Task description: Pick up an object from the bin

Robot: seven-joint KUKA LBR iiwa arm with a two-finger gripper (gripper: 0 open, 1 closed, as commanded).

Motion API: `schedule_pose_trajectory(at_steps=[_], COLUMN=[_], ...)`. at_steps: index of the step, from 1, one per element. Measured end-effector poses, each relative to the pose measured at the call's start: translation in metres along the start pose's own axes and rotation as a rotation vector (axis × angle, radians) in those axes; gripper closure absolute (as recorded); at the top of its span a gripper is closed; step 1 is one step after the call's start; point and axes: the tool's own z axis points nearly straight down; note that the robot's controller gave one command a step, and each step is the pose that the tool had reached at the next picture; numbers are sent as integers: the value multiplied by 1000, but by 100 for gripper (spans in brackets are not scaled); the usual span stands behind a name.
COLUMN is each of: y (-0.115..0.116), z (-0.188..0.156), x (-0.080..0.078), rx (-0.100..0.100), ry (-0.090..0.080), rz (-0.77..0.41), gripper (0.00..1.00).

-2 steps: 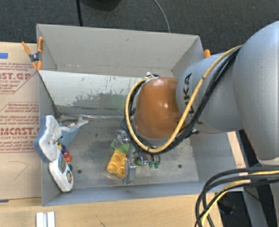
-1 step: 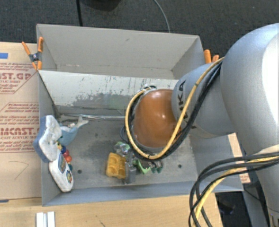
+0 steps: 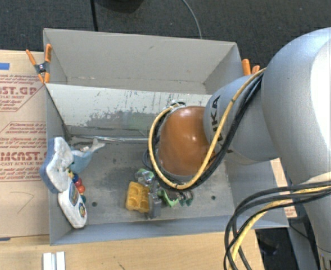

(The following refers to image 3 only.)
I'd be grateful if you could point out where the blue-grey toy whale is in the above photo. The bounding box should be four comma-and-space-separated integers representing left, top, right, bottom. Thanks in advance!
68, 138, 106, 176

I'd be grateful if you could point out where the white toy phone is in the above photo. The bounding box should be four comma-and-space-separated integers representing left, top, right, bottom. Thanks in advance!
57, 175, 88, 230

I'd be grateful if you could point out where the colourful bead toy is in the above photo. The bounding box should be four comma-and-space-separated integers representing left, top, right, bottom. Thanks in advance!
66, 169, 87, 205

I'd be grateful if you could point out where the grey metal bin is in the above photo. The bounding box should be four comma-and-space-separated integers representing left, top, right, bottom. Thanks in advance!
43, 28, 290, 246

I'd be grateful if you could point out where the yellow toy block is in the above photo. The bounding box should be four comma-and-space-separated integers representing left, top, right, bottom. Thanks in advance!
125, 181, 151, 214

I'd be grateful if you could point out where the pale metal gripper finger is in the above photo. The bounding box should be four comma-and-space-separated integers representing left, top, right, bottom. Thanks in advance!
135, 169, 156, 186
147, 179, 163, 220

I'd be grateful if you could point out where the blue and white sponge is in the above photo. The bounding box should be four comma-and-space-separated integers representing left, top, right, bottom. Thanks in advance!
39, 136, 75, 195

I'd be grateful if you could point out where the brown cardboard board red print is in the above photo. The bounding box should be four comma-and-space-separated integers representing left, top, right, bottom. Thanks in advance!
0, 48, 51, 241

